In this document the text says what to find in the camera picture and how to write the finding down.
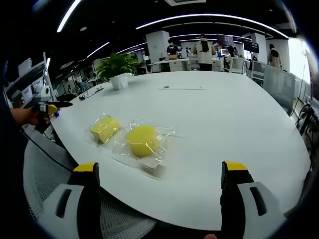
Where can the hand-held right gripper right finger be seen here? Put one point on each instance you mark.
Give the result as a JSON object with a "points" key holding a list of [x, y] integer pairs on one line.
{"points": [[231, 199]]}

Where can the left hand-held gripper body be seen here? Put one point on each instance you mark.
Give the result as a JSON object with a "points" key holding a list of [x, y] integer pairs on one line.
{"points": [[45, 91]]}

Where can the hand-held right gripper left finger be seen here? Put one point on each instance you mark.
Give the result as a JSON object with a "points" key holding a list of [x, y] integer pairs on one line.
{"points": [[87, 199]]}

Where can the yellow square silicone block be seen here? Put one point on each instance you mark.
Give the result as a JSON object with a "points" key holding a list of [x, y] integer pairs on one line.
{"points": [[104, 128]]}

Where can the yellow round silicone block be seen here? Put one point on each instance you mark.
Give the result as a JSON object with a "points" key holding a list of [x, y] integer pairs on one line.
{"points": [[140, 140]]}

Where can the person's left hand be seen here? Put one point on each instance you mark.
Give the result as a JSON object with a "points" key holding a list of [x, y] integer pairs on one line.
{"points": [[32, 117]]}

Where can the person's right hand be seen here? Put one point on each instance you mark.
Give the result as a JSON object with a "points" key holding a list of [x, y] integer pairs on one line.
{"points": [[210, 237]]}

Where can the white storage shelf rack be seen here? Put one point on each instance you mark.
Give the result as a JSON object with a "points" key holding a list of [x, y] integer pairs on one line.
{"points": [[27, 82]]}

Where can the white chair back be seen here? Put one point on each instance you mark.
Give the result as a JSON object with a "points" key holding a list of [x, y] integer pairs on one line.
{"points": [[42, 161]]}

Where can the person's dark torso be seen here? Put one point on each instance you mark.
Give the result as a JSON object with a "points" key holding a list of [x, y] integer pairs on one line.
{"points": [[12, 149]]}

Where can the green plant in white pot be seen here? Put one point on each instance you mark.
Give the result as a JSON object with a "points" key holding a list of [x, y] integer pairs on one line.
{"points": [[119, 82]]}

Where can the straight ceiling light strip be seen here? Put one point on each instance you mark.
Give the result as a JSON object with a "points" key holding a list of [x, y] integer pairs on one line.
{"points": [[68, 16]]}

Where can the grey office chair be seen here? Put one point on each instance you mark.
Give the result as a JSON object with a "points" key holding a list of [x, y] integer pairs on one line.
{"points": [[279, 84]]}

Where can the white office chair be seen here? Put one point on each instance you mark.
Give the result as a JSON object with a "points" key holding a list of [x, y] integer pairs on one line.
{"points": [[258, 69], [238, 65]]}

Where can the small lit desktop monitor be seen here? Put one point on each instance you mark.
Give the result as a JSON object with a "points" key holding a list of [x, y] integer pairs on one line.
{"points": [[224, 52]]}

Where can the dark hanging screen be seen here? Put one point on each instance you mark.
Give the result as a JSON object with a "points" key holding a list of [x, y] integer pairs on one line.
{"points": [[252, 46], [225, 39]]}

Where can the ceiling air conditioner vent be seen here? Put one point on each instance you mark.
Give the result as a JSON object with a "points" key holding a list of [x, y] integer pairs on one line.
{"points": [[184, 1]]}

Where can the long curved ceiling light strip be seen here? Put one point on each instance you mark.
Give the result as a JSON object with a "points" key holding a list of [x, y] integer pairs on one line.
{"points": [[211, 15]]}

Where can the dark equipment frame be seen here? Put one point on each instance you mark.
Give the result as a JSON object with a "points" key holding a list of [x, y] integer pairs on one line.
{"points": [[307, 119]]}

